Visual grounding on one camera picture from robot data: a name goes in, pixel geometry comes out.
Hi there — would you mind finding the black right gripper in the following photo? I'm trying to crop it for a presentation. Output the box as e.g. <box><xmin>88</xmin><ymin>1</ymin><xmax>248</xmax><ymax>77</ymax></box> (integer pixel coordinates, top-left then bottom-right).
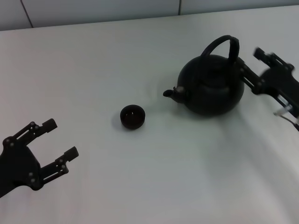
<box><xmin>237</xmin><ymin>47</ymin><xmax>299</xmax><ymax>106</ymax></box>

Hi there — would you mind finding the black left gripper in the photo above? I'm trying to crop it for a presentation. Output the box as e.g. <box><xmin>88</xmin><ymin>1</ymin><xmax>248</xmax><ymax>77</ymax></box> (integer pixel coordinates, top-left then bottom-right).
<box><xmin>0</xmin><ymin>118</ymin><xmax>80</xmax><ymax>199</ymax></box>

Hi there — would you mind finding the black teapot with arched handle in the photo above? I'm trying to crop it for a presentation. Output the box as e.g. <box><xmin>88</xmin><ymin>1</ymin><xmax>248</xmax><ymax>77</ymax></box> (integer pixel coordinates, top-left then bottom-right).
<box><xmin>163</xmin><ymin>35</ymin><xmax>245</xmax><ymax>115</ymax></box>

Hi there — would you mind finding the small dark teacup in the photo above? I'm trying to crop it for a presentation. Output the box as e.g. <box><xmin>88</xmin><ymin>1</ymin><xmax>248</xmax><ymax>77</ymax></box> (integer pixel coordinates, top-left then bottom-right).
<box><xmin>120</xmin><ymin>105</ymin><xmax>146</xmax><ymax>130</ymax></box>

